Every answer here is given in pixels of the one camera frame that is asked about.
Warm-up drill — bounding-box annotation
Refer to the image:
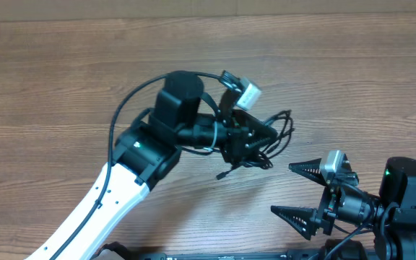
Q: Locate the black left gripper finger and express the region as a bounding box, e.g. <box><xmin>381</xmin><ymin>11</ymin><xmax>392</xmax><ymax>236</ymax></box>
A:
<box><xmin>244</xmin><ymin>135</ymin><xmax>272</xmax><ymax>159</ymax></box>
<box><xmin>233</xmin><ymin>110</ymin><xmax>277</xmax><ymax>144</ymax></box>

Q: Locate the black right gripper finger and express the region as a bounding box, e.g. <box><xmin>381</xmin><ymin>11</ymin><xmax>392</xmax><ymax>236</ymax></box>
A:
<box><xmin>288</xmin><ymin>158</ymin><xmax>326</xmax><ymax>186</ymax></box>
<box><xmin>270</xmin><ymin>206</ymin><xmax>318</xmax><ymax>241</ymax></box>

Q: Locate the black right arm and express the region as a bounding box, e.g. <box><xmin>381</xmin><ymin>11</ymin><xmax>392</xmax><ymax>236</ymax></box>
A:
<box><xmin>271</xmin><ymin>150</ymin><xmax>416</xmax><ymax>259</ymax></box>

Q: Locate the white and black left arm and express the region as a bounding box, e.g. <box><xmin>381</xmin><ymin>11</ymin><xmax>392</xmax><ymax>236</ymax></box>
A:
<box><xmin>32</xmin><ymin>71</ymin><xmax>278</xmax><ymax>259</ymax></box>

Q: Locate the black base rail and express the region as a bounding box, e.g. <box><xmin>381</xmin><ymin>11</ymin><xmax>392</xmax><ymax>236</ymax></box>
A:
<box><xmin>99</xmin><ymin>241</ymin><xmax>378</xmax><ymax>260</ymax></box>

